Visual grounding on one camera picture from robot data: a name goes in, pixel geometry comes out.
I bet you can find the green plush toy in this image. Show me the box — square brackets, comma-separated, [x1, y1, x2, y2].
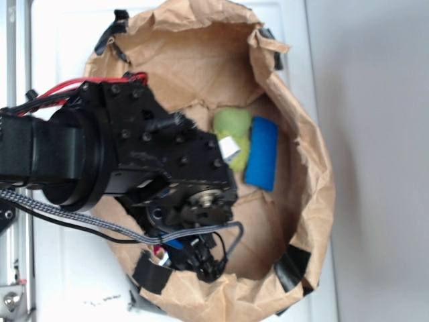
[212, 107, 252, 172]

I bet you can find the red paper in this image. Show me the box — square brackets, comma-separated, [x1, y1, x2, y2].
[154, 246, 166, 258]

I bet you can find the red wire bundle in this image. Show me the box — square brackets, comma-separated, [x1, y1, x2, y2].
[0, 71, 149, 117]

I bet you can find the blue sponge block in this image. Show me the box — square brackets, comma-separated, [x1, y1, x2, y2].
[245, 117, 278, 191]

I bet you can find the aluminium frame rail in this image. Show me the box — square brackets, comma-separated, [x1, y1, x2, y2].
[1, 1, 37, 321]

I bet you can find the silver corner bracket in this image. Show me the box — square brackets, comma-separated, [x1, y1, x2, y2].
[1, 284, 27, 320]

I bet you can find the brown paper bag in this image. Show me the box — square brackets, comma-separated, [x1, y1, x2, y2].
[84, 1, 335, 321]

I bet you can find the grey braided cable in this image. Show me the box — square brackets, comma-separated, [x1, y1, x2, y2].
[0, 188, 245, 269]

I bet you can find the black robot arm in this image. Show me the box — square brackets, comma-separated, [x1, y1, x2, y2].
[1, 75, 237, 282]

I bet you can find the black mounting bracket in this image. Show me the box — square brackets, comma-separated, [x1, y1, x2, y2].
[0, 202, 16, 234]

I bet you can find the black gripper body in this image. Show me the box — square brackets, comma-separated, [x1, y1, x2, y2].
[78, 81, 237, 282]

